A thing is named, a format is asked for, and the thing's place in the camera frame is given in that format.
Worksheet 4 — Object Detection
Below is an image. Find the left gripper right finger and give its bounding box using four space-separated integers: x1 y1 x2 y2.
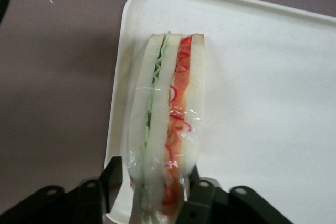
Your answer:
183 166 202 204

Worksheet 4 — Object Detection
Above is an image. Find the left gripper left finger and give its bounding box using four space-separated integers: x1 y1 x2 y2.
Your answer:
99 155 124 214

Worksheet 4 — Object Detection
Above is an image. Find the triangle sandwich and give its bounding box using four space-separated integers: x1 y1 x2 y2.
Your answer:
125 31 207 224

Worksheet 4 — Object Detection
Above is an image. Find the beige plastic tray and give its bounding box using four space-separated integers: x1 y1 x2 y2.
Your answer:
103 0 336 224

